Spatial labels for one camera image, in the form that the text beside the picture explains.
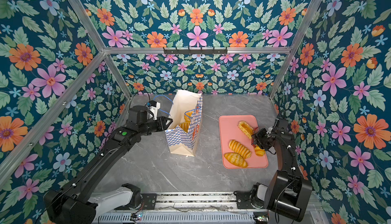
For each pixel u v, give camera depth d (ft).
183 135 2.26
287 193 1.41
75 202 1.22
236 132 3.25
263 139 2.39
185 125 2.36
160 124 2.15
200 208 2.36
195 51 3.04
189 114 3.30
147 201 2.42
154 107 2.21
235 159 2.74
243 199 2.42
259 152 2.88
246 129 3.15
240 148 2.88
